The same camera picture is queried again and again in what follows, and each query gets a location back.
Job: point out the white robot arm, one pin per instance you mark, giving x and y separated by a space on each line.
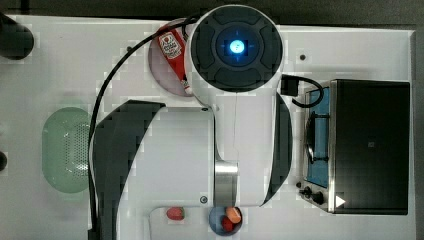
230 145

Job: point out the grey round plate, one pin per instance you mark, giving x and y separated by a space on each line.
161 71

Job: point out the red ketchup bottle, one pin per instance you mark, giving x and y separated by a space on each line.
172 47

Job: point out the orange toy fruit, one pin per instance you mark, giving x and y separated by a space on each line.
233 214

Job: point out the blue small bowl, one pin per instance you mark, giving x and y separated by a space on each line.
215 217

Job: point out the red plush strawberry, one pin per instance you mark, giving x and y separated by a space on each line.
175 213

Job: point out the red toy fruit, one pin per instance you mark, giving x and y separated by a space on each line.
226 224

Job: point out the black toaster oven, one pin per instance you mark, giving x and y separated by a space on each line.
357 147

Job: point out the green perforated colander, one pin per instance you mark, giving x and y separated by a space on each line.
65 150

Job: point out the black cylinder cup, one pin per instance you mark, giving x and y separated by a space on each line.
16 40

